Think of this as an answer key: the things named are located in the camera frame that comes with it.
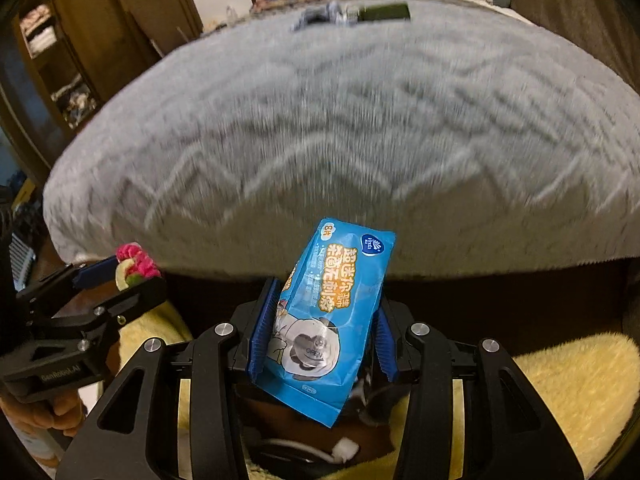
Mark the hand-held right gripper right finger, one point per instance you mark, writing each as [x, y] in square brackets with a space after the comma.
[384, 345]

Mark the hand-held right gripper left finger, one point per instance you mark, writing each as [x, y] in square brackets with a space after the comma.
[262, 330]

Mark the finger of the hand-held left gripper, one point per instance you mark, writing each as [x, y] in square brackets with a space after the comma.
[95, 271]
[135, 300]

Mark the pink crochet flower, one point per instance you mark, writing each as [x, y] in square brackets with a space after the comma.
[142, 262]

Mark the blue wipes packet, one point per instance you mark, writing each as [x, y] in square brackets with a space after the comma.
[340, 280]

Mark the person's left hand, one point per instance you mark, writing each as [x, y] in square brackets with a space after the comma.
[55, 410]

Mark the pile of assorted clothes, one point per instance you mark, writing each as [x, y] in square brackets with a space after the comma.
[75, 102]

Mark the yellow fluffy rug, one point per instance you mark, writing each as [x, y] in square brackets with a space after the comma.
[575, 385]

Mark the grey quilted blanket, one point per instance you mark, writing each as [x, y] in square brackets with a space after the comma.
[325, 135]

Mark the folded white clothes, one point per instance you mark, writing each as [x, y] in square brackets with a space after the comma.
[39, 30]

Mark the dark wooden wardrobe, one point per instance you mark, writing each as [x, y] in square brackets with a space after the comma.
[100, 5]

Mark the blue white fabric scrunchie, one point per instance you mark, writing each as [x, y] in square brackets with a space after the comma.
[320, 14]

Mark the black box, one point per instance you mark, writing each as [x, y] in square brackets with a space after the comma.
[385, 11]

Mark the brown curtain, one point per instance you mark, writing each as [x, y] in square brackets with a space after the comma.
[575, 10]

